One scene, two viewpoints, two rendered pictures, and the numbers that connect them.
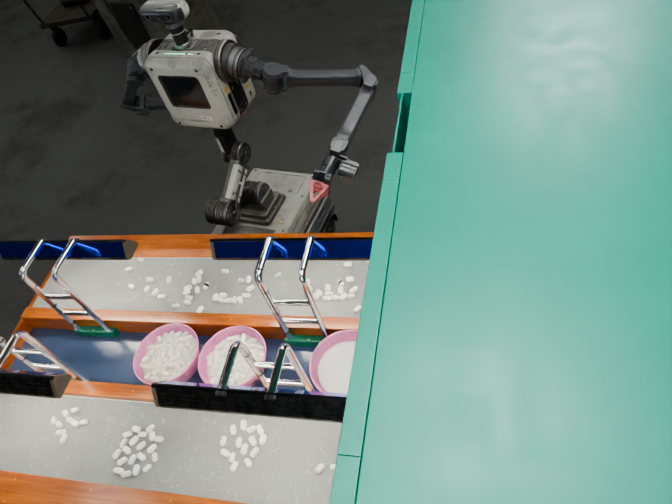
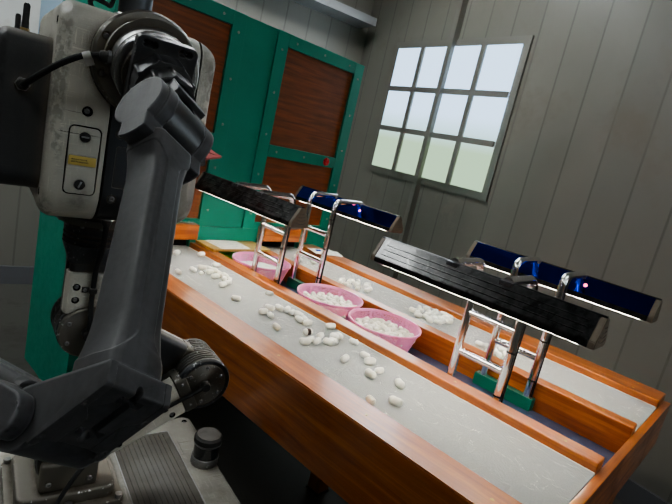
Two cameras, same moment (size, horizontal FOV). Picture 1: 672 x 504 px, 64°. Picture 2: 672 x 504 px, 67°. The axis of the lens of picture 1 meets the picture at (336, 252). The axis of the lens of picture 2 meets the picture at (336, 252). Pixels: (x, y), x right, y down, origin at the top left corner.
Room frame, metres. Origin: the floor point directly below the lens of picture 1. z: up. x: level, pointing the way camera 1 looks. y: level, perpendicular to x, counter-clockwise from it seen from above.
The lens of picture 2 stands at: (2.98, 1.04, 1.33)
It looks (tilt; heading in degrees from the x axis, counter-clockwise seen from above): 11 degrees down; 197
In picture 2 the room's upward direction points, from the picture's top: 13 degrees clockwise
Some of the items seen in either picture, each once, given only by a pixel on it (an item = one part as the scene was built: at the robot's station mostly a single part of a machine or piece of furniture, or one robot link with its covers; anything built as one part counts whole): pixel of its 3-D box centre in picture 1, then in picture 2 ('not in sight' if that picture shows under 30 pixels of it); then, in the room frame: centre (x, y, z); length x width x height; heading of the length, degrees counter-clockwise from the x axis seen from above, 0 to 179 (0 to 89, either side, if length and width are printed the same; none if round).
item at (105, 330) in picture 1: (78, 289); (472, 345); (1.61, 1.05, 0.90); 0.20 x 0.19 x 0.45; 66
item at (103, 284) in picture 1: (222, 286); (291, 329); (1.52, 0.51, 0.73); 1.81 x 0.30 x 0.02; 66
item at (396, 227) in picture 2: (251, 397); (345, 207); (0.78, 0.36, 1.08); 0.62 x 0.08 x 0.07; 66
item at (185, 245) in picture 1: (240, 256); (235, 355); (1.71, 0.42, 0.67); 1.81 x 0.12 x 0.19; 66
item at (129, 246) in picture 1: (63, 246); (475, 283); (1.69, 1.02, 1.08); 0.62 x 0.08 x 0.07; 66
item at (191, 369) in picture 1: (170, 358); (381, 334); (1.26, 0.75, 0.72); 0.27 x 0.27 x 0.10
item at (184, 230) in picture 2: not in sight; (164, 229); (1.17, -0.29, 0.83); 0.30 x 0.06 x 0.07; 156
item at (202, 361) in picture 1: (235, 362); (327, 305); (1.14, 0.49, 0.72); 0.27 x 0.27 x 0.10
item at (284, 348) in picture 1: (274, 397); (325, 244); (0.85, 0.33, 0.90); 0.20 x 0.19 x 0.45; 66
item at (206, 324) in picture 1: (211, 325); (327, 329); (1.36, 0.58, 0.71); 1.81 x 0.05 x 0.11; 66
